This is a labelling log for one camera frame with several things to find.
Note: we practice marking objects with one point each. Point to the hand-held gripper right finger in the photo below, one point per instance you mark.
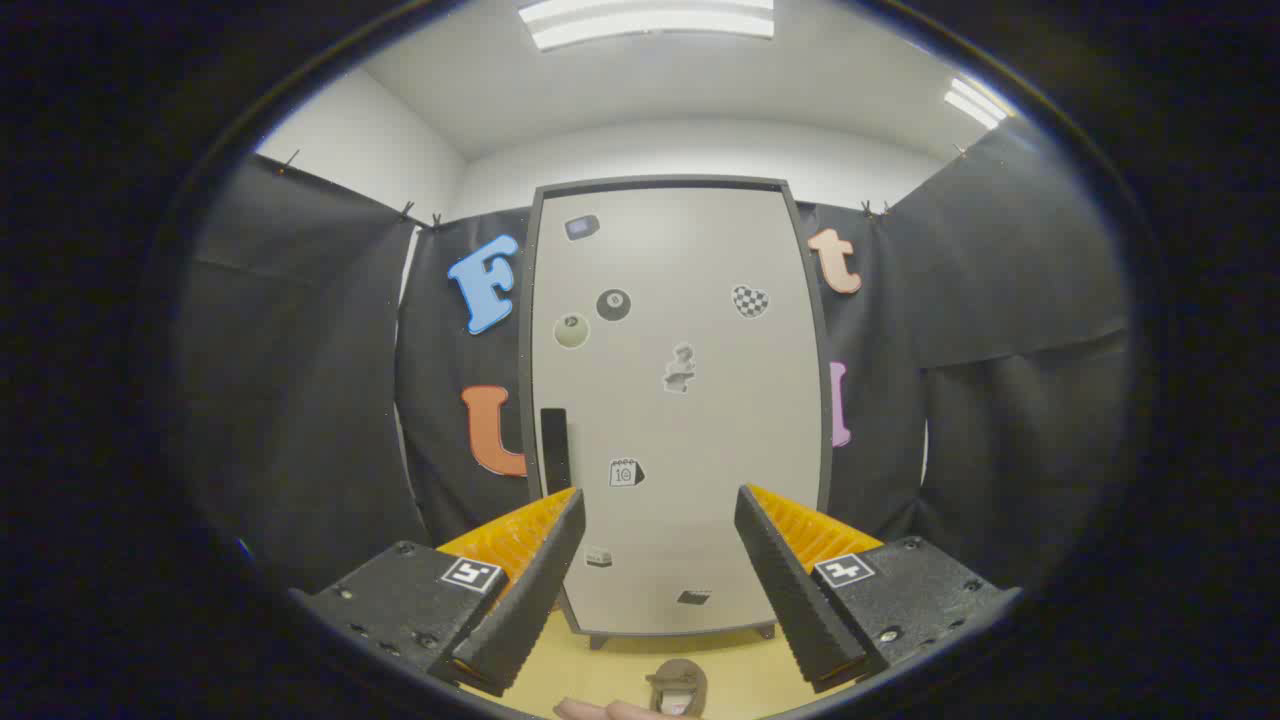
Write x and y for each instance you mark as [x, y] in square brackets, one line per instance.
[790, 590]

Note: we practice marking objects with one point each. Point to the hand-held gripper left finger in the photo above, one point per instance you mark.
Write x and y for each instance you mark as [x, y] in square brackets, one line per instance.
[535, 590]

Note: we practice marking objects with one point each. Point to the brown fuzzy slipper shoe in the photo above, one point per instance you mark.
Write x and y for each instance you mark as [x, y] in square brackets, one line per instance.
[680, 678]

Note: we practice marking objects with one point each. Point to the grey shoe cabinet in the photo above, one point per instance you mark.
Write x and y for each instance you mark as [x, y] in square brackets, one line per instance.
[825, 400]

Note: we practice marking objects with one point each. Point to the black backdrop cloth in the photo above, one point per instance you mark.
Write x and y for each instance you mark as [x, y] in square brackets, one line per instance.
[290, 380]

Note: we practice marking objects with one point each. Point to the small ceiling light panel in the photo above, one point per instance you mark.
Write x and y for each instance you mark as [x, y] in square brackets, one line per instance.
[975, 102]

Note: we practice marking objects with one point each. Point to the long ceiling light panel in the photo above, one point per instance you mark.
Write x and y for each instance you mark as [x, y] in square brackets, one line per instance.
[650, 22]

